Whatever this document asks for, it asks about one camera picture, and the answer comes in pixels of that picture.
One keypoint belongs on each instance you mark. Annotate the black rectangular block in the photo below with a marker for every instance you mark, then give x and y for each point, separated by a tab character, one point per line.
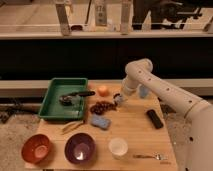
154	119

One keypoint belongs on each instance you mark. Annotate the light blue cup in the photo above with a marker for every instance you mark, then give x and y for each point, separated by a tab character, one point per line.
143	91

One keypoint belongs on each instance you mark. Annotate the light blue towel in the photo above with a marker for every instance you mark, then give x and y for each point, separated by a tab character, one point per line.
119	99

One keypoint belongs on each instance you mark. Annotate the white cup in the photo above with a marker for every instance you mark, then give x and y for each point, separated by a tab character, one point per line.
118	147

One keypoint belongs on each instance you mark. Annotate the dark red grape bunch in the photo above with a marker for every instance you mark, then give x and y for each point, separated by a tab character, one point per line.
101	107

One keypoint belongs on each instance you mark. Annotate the black handled metal ladle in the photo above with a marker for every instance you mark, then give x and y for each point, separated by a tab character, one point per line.
70	98

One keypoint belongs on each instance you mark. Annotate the green plastic tray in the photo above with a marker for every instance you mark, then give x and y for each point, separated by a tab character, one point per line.
52	110

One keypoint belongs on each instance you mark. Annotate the black machine in background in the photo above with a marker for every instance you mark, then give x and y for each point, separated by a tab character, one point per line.
164	13

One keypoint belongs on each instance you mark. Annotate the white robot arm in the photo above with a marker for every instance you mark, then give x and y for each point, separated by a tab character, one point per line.
192	107

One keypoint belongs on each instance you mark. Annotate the dark metal cup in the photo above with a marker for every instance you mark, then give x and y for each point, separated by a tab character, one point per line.
115	97

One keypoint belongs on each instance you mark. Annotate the blue sponge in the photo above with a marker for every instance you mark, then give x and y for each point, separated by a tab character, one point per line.
99	121

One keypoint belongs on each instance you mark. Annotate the black tripod on floor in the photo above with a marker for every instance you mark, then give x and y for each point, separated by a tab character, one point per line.
7	110

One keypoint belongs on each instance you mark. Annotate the yellow banana toy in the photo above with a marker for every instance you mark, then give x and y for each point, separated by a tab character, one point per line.
71	126

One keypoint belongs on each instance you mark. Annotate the orange fruit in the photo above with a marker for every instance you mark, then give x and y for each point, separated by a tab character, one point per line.
103	91

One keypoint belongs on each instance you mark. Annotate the purple bowl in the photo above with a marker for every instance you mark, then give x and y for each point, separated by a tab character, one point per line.
80	148

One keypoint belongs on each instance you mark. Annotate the red bowl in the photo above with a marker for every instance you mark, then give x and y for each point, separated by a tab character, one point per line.
36	148

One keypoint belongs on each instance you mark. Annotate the metal spoon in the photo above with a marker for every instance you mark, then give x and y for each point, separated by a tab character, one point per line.
156	156

